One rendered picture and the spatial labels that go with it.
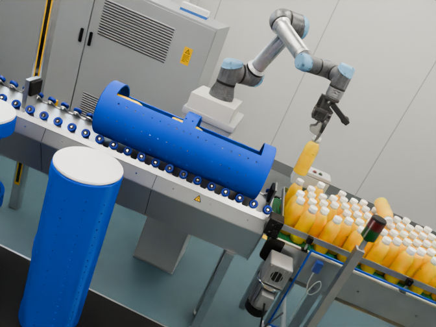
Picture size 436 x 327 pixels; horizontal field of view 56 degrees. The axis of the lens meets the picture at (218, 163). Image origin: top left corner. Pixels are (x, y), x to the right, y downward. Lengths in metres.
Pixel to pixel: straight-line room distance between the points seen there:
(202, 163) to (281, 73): 2.90
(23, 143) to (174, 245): 1.14
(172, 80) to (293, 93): 1.63
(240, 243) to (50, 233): 0.93
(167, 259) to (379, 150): 2.94
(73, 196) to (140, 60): 2.24
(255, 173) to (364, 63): 2.97
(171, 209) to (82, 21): 2.26
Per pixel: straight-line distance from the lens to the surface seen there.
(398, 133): 4.91
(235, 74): 2.38
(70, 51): 4.03
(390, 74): 4.75
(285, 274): 1.93
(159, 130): 1.94
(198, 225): 2.15
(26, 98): 2.30
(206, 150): 1.92
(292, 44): 1.98
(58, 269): 1.89
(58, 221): 1.74
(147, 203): 2.16
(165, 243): 2.79
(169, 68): 3.63
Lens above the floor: 1.90
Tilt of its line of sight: 24 degrees down
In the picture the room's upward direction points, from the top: 23 degrees clockwise
